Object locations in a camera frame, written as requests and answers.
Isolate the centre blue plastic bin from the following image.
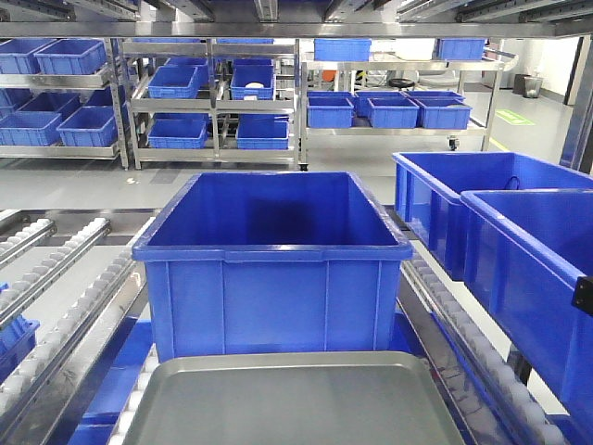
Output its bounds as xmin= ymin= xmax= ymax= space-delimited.
xmin=132 ymin=172 xmax=412 ymax=362

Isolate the right front blue bin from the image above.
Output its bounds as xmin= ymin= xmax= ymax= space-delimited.
xmin=461 ymin=189 xmax=592 ymax=427

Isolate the right rear blue bin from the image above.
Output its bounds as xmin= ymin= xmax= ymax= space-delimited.
xmin=392 ymin=151 xmax=592 ymax=281

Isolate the silver metal tray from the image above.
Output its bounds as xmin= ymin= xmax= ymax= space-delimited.
xmin=116 ymin=351 xmax=462 ymax=444

